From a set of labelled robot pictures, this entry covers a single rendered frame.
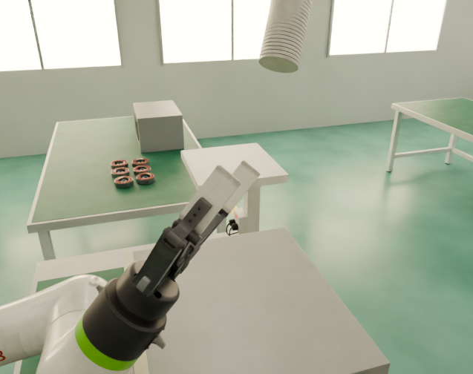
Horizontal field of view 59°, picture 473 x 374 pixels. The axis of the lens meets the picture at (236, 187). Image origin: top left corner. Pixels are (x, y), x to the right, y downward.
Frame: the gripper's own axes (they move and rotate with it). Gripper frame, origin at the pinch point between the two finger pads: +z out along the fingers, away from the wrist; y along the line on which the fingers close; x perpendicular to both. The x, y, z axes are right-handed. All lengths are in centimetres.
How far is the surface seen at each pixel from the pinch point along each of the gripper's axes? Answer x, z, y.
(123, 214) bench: 53, -85, -159
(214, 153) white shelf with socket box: 28, -22, -125
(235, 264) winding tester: -7.2, -21.9, -37.2
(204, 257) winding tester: -1.1, -25.5, -38.3
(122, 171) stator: 83, -82, -199
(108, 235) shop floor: 82, -155, -261
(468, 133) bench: -91, 89, -330
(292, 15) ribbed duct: 35, 40, -118
